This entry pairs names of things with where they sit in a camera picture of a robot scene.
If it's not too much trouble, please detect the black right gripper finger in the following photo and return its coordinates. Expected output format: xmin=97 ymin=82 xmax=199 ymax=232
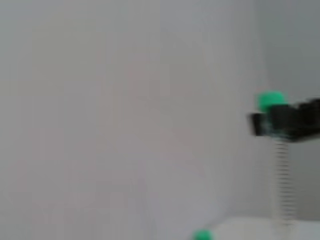
xmin=267 ymin=97 xmax=320 ymax=144
xmin=246 ymin=112 xmax=270 ymax=137

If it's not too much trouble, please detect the clear test tube green cap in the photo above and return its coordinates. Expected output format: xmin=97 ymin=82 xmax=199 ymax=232
xmin=256 ymin=90 xmax=297 ymax=232
xmin=191 ymin=229 xmax=215 ymax=240

